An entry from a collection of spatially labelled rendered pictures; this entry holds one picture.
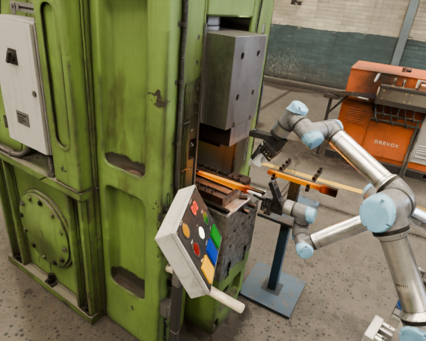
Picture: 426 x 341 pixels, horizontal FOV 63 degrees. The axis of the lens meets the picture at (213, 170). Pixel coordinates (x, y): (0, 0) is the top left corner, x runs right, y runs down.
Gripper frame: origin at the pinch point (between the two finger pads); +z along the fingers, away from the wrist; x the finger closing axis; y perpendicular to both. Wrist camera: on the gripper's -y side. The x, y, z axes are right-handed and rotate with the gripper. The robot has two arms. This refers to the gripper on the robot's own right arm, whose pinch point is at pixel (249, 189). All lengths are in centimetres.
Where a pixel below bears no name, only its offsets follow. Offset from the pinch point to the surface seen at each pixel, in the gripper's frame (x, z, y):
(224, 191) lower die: -6.9, 11.2, 2.5
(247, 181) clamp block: 14.2, 8.9, 4.3
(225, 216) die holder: -15.9, 4.4, 10.6
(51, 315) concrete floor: -65, 96, 99
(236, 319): 5, 0, 102
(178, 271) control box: -72, -10, -3
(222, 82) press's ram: -17, 12, -56
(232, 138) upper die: -9.1, 8.3, -29.1
